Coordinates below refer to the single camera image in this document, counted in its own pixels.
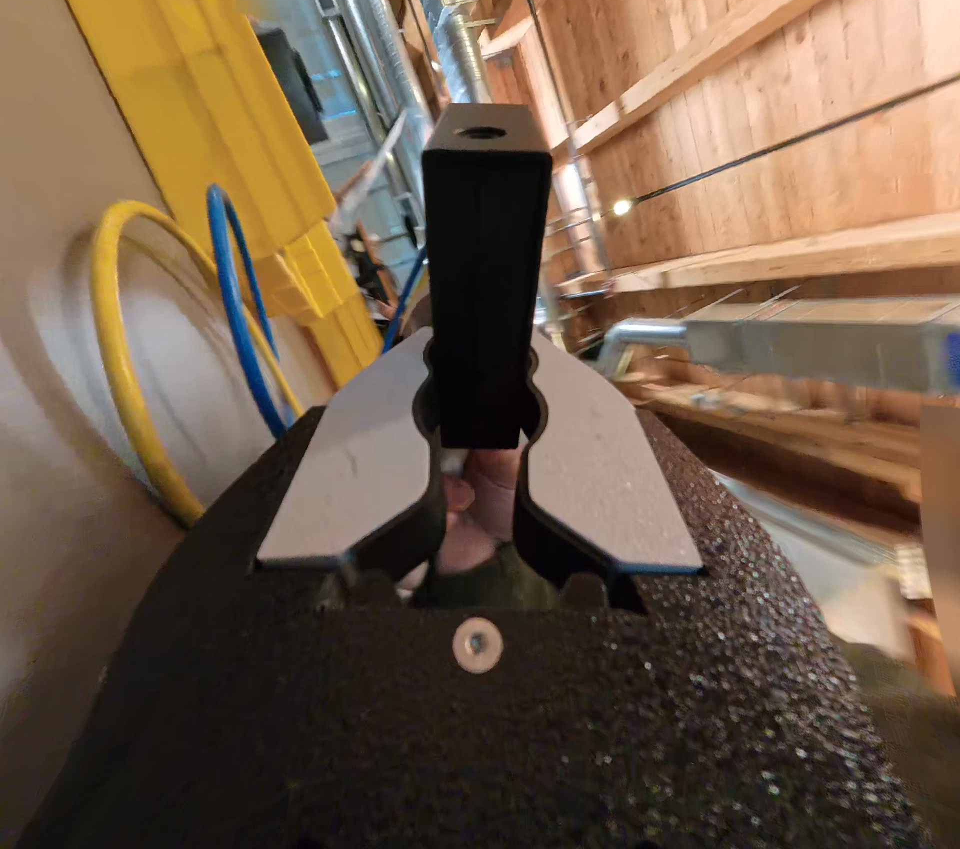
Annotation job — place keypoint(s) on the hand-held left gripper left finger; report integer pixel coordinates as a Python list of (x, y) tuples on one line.
[(352, 474)]

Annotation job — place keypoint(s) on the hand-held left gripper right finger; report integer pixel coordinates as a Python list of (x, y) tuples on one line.
[(600, 481)]

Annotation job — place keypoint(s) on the black network switch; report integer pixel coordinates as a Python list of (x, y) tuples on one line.
[(484, 294)]

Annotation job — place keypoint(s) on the person's right hand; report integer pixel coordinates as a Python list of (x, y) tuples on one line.
[(491, 489)]

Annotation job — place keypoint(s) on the black flat panel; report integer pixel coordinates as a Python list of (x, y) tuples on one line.
[(296, 91)]

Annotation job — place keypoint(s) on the yellow plastic bin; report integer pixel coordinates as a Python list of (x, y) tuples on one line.
[(187, 76)]

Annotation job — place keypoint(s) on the silver elbow duct with box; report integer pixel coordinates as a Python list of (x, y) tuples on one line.
[(787, 346)]

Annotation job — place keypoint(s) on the spotlight on black rail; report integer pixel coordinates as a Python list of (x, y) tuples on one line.
[(621, 207)]

